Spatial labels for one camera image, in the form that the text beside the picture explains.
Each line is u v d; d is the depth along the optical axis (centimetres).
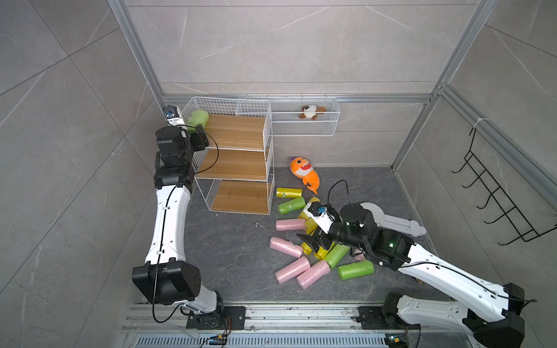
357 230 48
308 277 80
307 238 58
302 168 110
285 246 87
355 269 80
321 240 57
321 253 86
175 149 51
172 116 57
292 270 81
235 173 86
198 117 78
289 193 104
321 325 73
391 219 96
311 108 88
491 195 69
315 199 102
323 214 54
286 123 103
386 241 48
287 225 92
